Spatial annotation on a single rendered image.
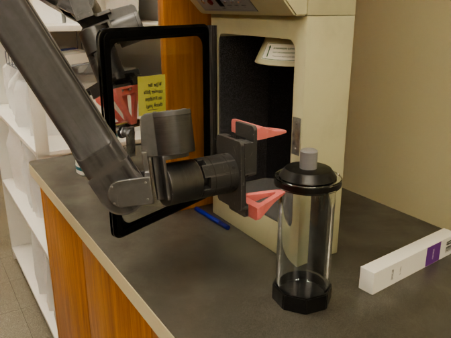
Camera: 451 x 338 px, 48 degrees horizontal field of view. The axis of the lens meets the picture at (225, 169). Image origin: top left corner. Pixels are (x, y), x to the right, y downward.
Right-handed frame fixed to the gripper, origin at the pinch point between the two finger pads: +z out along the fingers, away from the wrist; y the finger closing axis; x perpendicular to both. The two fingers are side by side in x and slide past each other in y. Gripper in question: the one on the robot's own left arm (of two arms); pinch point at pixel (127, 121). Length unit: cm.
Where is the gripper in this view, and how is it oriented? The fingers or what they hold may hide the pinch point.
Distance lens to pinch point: 104.3
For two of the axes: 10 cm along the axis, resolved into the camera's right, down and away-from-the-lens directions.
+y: -7.3, 2.3, 6.4
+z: 3.5, 9.3, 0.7
